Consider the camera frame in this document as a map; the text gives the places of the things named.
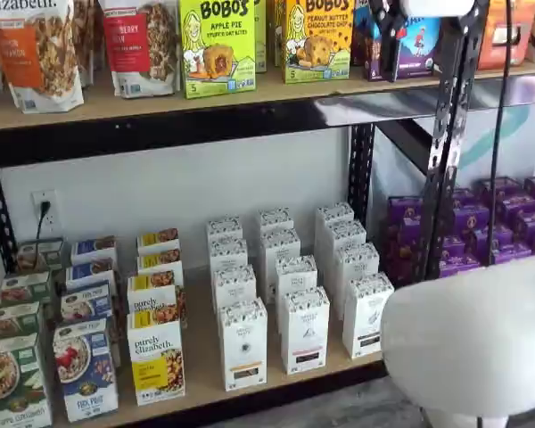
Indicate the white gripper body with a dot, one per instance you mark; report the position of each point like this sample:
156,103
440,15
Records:
437,6

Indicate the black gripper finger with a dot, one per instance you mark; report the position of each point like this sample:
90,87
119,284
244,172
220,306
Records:
391,44

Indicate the white box yellow strip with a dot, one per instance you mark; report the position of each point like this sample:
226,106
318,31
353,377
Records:
243,348

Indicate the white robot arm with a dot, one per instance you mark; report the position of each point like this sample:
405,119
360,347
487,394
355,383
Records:
472,334

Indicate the purple Z Bar box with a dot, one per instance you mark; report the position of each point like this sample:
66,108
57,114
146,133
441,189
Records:
421,49

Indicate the orange Annie's box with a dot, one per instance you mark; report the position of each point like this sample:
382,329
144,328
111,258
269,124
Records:
499,35

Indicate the yellow Bobo's peanut butter box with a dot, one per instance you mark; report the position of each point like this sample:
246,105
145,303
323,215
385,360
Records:
318,44
280,31

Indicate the black metal shelf unit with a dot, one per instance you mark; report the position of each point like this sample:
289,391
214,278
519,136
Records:
160,136
517,89

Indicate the green Bobo's apple pie box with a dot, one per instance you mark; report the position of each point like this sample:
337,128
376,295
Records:
260,35
216,49

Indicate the white patterned pantry box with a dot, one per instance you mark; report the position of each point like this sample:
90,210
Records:
334,213
356,260
224,227
234,285
280,245
275,218
296,274
228,254
345,234

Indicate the white box black strip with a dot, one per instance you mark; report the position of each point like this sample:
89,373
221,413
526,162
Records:
367,316

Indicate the white box pink strip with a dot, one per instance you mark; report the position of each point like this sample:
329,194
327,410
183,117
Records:
305,334

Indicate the yellow purely elizabeth box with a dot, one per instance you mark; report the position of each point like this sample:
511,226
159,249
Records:
156,356
160,263
158,238
151,296

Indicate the blue flax plus cereal box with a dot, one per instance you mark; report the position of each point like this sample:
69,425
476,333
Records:
84,370
93,247
85,301
90,269

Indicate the green apple cinnamon cereal box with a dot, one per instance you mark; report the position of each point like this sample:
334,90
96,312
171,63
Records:
41,254
26,287
12,321
13,383

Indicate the red label granola bag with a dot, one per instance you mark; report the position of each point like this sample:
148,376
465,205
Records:
138,49

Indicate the white purely elizabeth granola bag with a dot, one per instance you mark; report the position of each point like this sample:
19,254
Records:
88,40

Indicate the orange label granola bag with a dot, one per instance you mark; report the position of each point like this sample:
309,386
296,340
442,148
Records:
35,53

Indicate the white wall outlet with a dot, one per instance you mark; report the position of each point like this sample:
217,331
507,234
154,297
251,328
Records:
51,198

